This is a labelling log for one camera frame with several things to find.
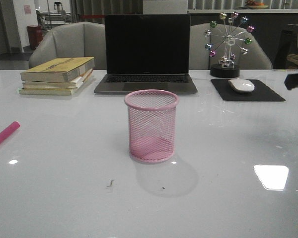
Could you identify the yellow book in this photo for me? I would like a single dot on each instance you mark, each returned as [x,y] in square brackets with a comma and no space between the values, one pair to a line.
[59,70]
[64,92]

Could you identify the ferris wheel desk toy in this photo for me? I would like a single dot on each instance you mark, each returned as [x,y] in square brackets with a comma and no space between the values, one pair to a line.
[226,67]

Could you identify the grey armchair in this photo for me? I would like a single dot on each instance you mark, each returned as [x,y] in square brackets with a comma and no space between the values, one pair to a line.
[82,39]
[199,57]

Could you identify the dark grey laptop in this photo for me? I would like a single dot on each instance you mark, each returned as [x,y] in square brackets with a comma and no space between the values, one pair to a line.
[147,51]

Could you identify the red trash bin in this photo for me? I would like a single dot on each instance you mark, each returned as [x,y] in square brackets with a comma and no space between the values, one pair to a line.
[35,36]

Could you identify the white computer mouse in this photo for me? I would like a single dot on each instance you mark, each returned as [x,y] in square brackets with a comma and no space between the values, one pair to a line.
[241,85]

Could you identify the top yellow book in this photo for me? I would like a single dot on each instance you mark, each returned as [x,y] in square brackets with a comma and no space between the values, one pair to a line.
[59,70]

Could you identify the middle cream book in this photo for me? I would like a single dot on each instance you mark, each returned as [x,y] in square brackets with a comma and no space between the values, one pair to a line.
[74,84]

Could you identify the right grey armchair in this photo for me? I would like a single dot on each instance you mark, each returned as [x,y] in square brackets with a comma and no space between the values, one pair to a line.
[199,57]

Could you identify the bottom yellow book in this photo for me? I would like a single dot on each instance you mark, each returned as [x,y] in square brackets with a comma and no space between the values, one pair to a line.
[64,92]

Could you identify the pink mesh pen holder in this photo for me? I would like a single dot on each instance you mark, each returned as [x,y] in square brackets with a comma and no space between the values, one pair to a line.
[151,121]

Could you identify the left grey armchair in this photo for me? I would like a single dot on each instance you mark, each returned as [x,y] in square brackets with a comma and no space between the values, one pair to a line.
[82,39]

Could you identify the pink highlighter pen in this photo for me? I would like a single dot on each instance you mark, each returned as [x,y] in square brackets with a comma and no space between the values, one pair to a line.
[8,131]

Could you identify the red barrier belt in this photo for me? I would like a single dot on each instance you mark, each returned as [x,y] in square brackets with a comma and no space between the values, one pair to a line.
[92,16]

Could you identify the fruit bowl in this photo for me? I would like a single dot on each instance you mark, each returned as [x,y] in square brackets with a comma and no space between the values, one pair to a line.
[252,4]

